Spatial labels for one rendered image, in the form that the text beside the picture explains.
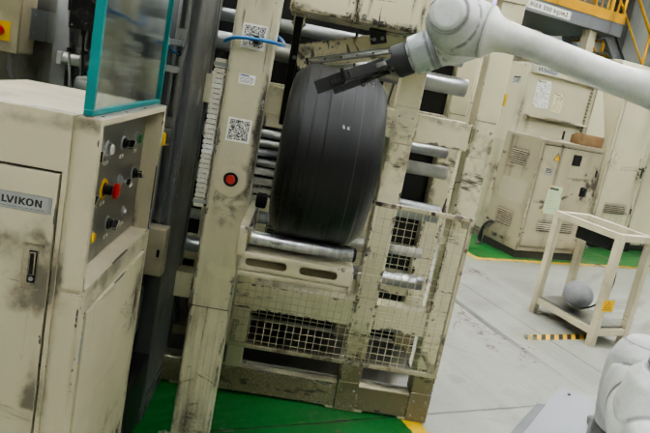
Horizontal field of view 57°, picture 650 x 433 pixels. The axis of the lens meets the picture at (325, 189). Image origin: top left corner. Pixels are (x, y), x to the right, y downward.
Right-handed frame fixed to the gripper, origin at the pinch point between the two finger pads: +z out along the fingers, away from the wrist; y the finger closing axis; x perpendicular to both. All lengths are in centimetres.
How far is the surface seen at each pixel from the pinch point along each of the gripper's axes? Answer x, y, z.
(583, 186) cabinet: -130, 540, -83
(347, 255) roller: -47, 39, 22
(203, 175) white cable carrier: -9, 32, 57
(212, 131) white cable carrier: 3, 33, 50
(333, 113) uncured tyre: -4.5, 28.4, 9.1
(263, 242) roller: -35, 31, 44
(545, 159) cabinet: -87, 500, -53
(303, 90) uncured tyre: 4.9, 30.5, 16.3
